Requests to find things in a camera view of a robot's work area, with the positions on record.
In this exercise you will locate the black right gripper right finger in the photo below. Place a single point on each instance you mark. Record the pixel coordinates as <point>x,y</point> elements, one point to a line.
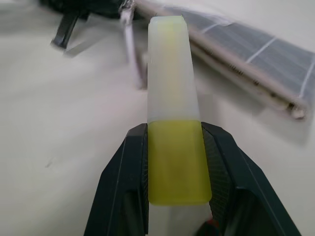
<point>246,191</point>

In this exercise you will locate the yellow highlighter with clear cap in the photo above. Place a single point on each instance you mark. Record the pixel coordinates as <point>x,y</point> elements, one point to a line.
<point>176,162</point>

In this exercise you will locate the grey grid zipper pouch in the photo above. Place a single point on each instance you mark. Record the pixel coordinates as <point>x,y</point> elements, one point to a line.
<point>248,59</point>

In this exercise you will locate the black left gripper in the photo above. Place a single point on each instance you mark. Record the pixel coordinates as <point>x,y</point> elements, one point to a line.
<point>81,6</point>

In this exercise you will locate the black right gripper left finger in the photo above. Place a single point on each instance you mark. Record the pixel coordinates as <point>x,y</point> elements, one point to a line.
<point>118,186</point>

